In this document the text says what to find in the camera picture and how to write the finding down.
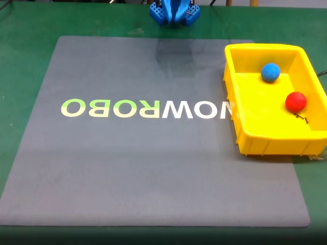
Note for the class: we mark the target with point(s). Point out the blue ball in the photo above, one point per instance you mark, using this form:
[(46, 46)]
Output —
[(270, 72)]

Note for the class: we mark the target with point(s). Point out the gray mat with NOWROBO print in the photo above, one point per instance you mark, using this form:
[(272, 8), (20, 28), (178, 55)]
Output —
[(127, 166)]

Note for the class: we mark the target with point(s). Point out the small black screw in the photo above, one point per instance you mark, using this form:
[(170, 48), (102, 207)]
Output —
[(306, 120), (298, 116)]

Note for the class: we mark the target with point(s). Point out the clear plastic bag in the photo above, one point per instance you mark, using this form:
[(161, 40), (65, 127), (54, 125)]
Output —
[(318, 157)]

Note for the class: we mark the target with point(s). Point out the red ball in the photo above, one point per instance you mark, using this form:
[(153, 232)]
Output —
[(295, 101)]

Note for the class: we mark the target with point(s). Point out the wooden post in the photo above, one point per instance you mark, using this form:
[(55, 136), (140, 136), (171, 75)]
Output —
[(254, 2), (229, 2)]

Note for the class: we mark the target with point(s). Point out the yellow plastic bin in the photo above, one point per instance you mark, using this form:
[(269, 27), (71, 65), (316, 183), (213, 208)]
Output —
[(263, 107)]

